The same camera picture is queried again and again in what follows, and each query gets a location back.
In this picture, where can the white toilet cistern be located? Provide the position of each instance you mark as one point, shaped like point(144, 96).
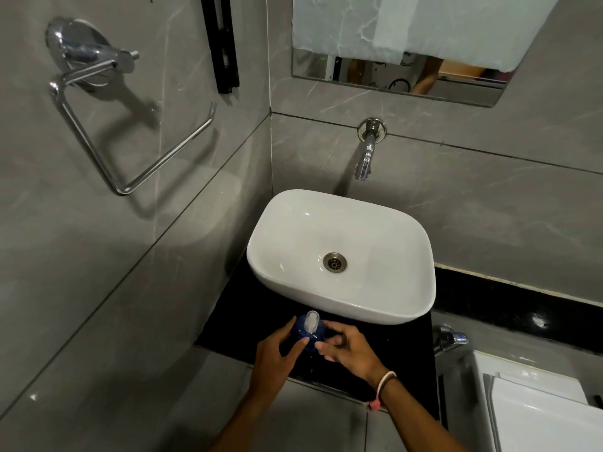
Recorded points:
point(532, 404)

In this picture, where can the person's left hand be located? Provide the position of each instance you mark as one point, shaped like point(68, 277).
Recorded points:
point(272, 360)

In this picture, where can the person's left thumb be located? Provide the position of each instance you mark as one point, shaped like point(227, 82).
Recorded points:
point(295, 350)

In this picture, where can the person's left forearm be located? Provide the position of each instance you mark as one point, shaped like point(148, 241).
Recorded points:
point(239, 423)

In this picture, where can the chrome angle valve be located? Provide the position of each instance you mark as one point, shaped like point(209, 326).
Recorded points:
point(447, 338)

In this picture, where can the black wall bracket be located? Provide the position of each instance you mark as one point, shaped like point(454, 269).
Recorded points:
point(221, 42)

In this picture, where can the person's right thumb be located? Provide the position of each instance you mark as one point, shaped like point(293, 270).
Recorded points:
point(336, 329)

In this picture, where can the person's right forearm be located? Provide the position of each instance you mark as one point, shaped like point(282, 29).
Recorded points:
point(414, 421)

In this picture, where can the wall mirror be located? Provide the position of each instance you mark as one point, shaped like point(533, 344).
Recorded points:
point(414, 42)

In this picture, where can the chrome wall tap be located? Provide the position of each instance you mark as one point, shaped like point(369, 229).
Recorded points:
point(367, 149)

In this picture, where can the white ceramic wash basin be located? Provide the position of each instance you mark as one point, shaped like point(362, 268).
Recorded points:
point(341, 256)

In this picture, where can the pink and white wristband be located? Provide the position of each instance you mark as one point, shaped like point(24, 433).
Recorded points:
point(382, 388)

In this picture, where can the blue soap dispenser bottle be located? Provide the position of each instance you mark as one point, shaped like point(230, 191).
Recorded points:
point(308, 336)

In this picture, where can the chrome sink drain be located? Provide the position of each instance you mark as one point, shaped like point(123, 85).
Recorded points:
point(335, 262)

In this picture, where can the person's right hand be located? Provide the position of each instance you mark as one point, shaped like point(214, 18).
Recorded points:
point(356, 351)

